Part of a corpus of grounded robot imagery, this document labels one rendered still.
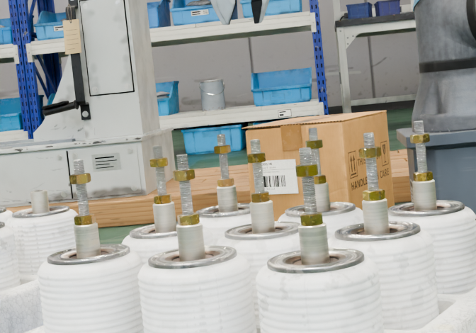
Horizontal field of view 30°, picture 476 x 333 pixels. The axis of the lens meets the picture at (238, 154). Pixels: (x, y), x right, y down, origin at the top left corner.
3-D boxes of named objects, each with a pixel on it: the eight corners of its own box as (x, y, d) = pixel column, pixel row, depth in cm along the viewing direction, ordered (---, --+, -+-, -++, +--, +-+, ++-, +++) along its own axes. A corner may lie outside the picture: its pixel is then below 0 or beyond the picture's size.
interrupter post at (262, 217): (248, 238, 85) (245, 203, 84) (256, 233, 87) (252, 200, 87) (273, 236, 84) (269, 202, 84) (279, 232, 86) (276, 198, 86)
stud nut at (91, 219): (71, 225, 82) (70, 216, 82) (85, 222, 83) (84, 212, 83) (85, 225, 80) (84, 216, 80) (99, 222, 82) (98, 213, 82)
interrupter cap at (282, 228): (214, 244, 83) (213, 236, 83) (239, 229, 90) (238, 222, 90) (292, 241, 81) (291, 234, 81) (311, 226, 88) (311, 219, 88)
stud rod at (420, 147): (431, 195, 89) (424, 120, 88) (428, 196, 88) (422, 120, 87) (421, 195, 89) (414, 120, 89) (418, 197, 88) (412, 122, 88)
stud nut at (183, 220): (174, 226, 75) (173, 216, 75) (181, 222, 76) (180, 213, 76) (197, 224, 74) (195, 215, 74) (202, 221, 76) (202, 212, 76)
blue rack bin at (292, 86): (257, 105, 589) (254, 73, 587) (314, 99, 585) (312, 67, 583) (251, 107, 539) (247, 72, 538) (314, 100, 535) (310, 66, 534)
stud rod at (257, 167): (255, 218, 85) (247, 140, 84) (260, 217, 86) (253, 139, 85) (264, 218, 85) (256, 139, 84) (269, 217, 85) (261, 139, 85)
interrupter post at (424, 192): (438, 210, 90) (435, 178, 90) (438, 214, 87) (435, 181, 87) (414, 212, 90) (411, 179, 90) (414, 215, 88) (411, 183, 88)
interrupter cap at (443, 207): (462, 204, 92) (462, 198, 92) (467, 216, 84) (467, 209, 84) (388, 210, 93) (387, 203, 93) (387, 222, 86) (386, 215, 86)
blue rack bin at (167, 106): (127, 117, 596) (123, 86, 594) (183, 112, 592) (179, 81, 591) (110, 121, 546) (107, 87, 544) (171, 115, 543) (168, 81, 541)
